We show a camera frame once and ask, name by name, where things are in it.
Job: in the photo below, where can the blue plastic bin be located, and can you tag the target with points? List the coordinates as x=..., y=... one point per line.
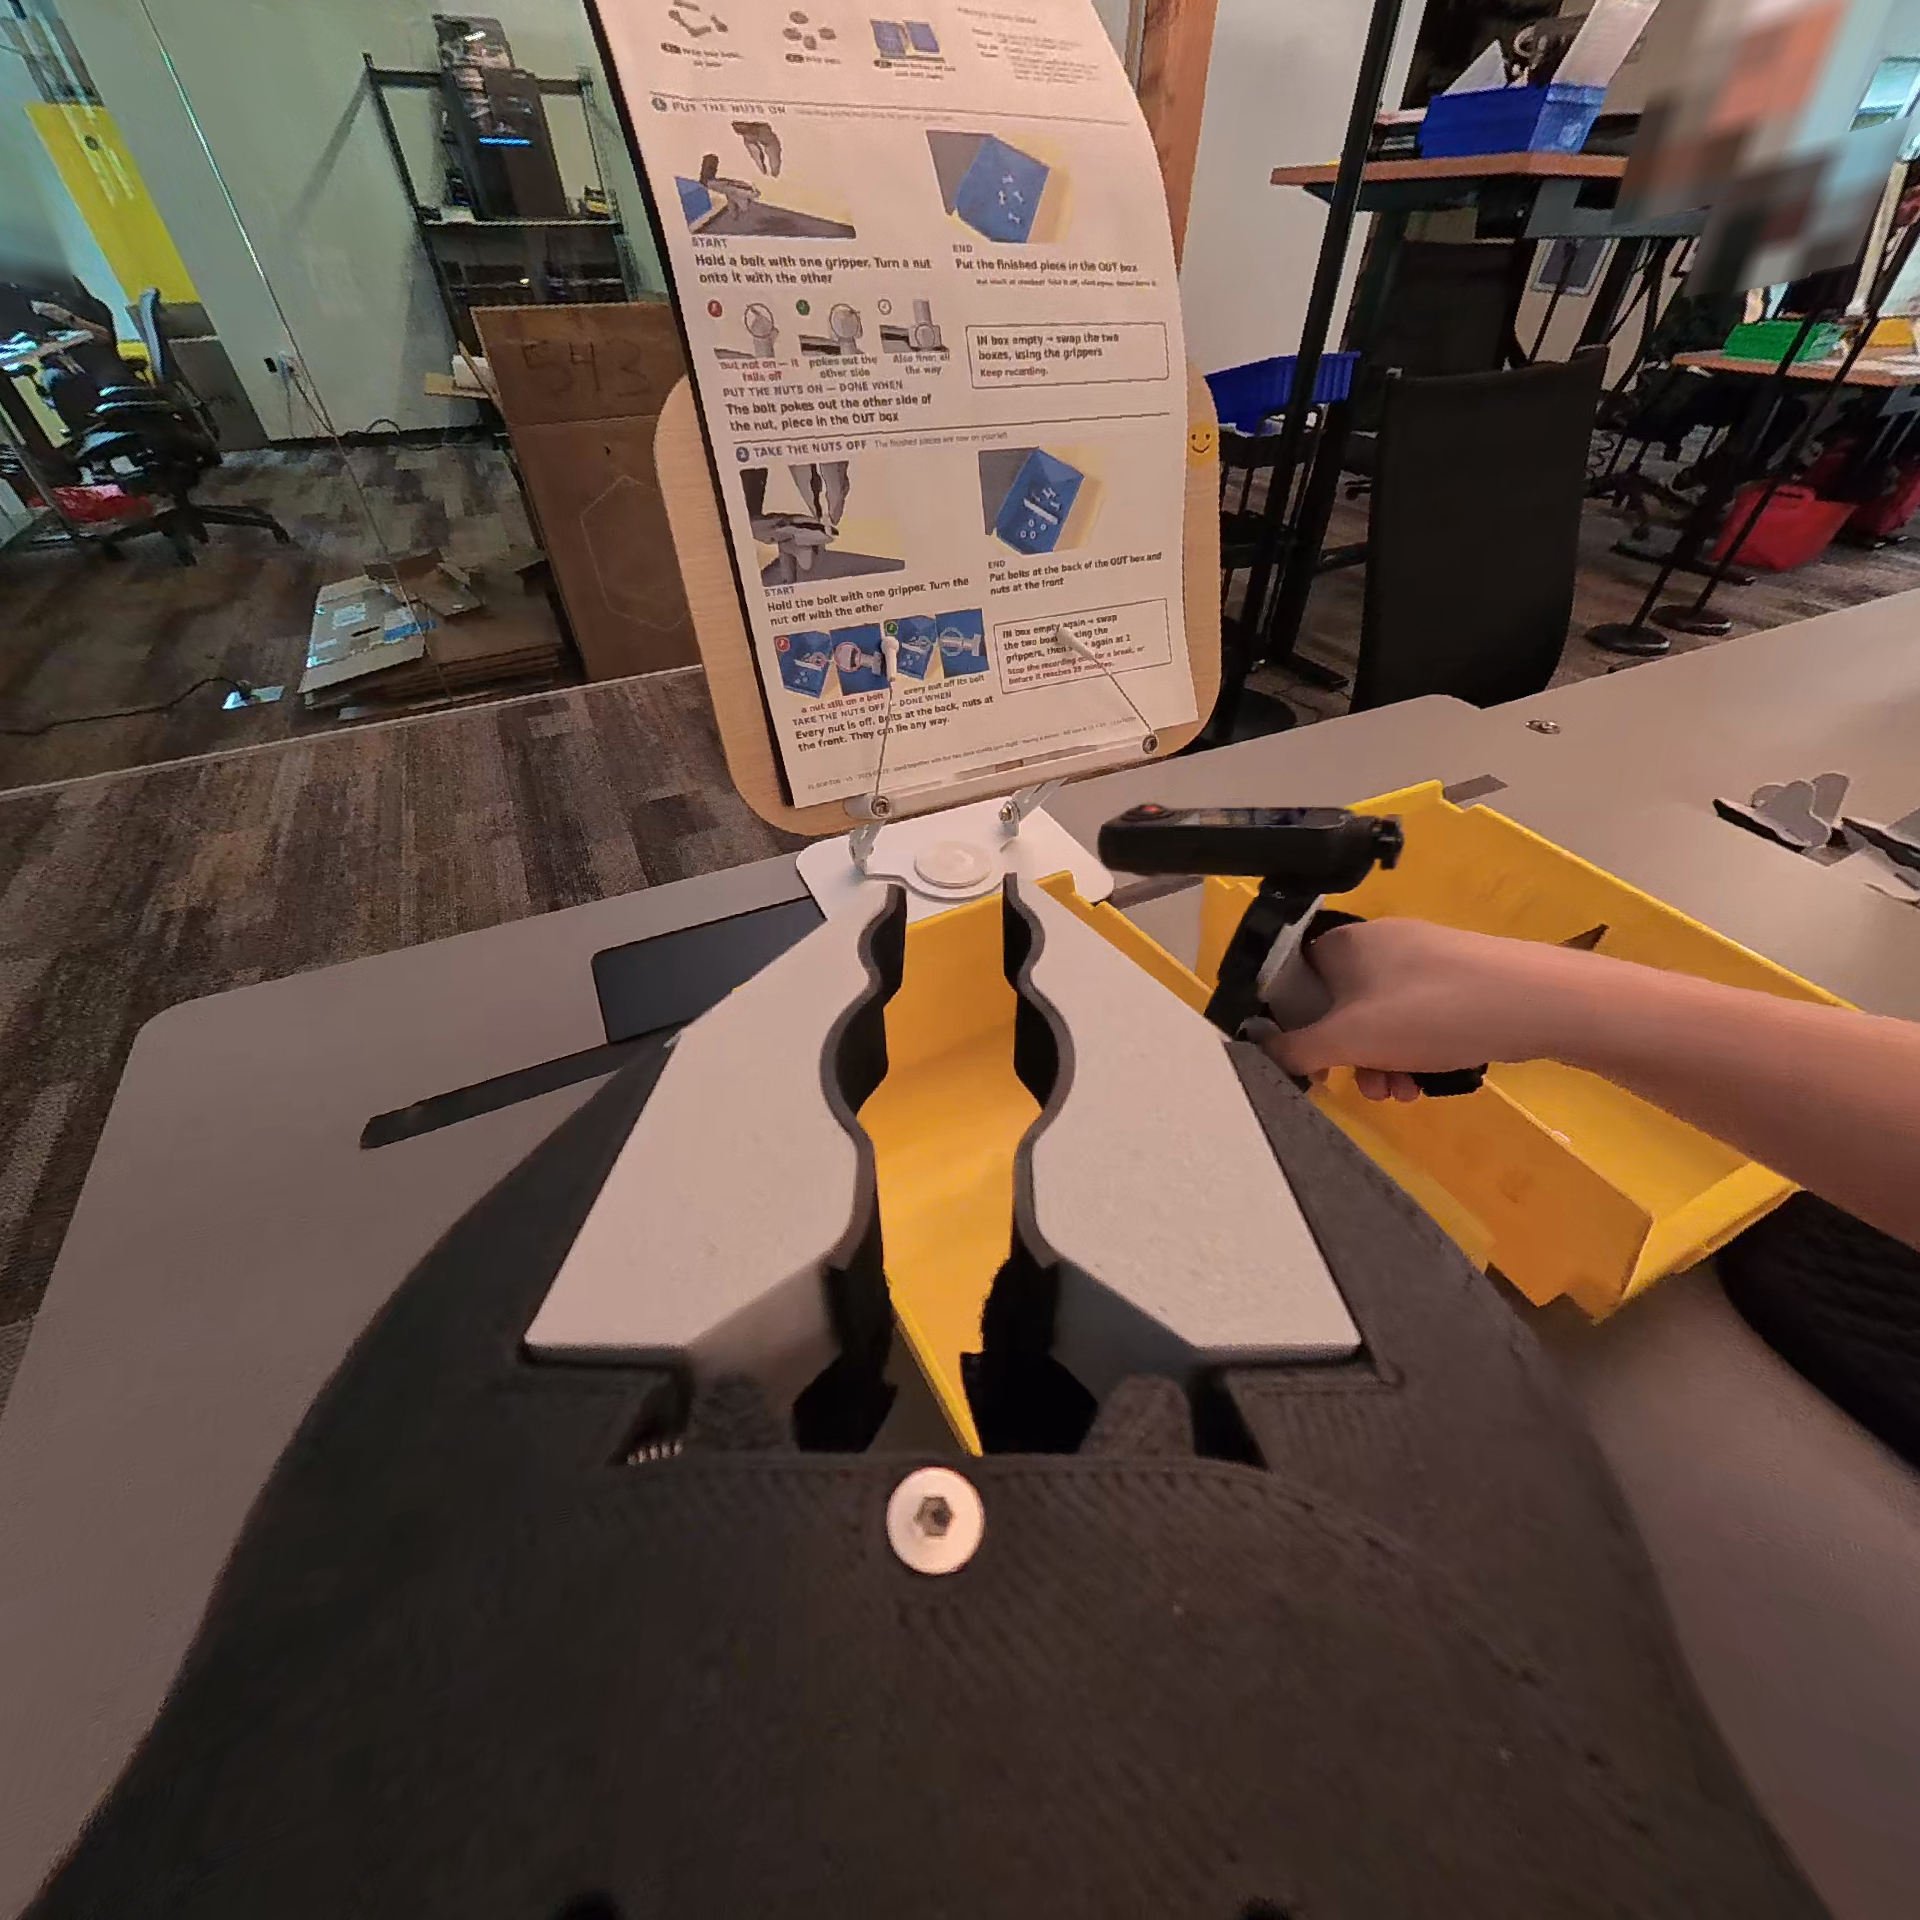
x=1516, y=118
x=1283, y=393

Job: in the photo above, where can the black office chair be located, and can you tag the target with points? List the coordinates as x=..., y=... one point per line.
x=1476, y=524
x=164, y=421

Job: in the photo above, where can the person's right hand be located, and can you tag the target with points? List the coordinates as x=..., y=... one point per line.
x=1411, y=997

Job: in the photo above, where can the green plastic bin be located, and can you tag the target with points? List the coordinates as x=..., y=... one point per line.
x=1799, y=340

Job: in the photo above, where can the person's right forearm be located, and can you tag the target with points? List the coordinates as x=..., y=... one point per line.
x=1723, y=1080

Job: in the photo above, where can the yellow wall banner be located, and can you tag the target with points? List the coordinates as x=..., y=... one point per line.
x=105, y=210

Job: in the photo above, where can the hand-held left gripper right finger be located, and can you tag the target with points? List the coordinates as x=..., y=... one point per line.
x=1184, y=1201

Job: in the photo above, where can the wooden desk with black legs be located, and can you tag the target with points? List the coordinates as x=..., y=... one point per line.
x=1441, y=166

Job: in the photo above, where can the printed instruction sheet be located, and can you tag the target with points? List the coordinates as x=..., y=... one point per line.
x=900, y=451

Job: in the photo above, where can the grey wavy plastic part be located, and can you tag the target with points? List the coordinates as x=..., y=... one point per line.
x=1799, y=809

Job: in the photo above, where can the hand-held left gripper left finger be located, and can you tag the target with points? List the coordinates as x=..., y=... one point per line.
x=690, y=1201

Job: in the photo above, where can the flattened cardboard boxes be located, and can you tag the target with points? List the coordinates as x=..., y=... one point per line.
x=434, y=638

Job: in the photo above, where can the black quilted pad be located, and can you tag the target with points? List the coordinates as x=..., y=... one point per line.
x=1828, y=1318

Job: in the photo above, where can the red plastic bin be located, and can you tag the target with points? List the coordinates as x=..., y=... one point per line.
x=1786, y=528

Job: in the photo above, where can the wooden support column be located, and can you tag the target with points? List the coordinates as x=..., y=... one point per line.
x=1177, y=118

